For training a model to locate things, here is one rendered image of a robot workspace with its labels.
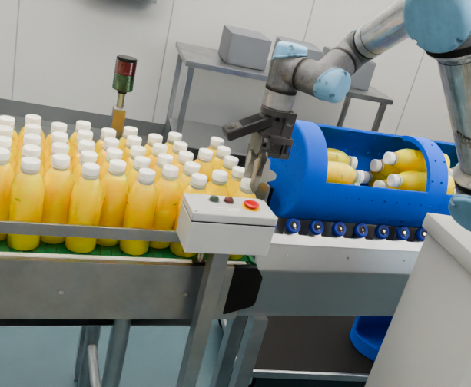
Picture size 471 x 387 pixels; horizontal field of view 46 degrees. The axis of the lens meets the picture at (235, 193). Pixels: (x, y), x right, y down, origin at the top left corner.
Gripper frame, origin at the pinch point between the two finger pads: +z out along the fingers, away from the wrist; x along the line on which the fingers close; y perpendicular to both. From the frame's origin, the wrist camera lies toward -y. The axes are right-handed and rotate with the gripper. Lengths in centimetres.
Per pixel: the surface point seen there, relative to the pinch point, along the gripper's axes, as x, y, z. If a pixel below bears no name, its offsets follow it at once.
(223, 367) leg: 21, 17, 79
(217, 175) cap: 2.2, -7.9, -0.4
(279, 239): 4.7, 15.4, 18.3
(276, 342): 53, 55, 95
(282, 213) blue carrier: 8.9, 16.3, 12.1
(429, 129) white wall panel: 316, 309, 59
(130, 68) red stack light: 49, -26, -13
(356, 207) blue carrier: 2.8, 35.2, 5.5
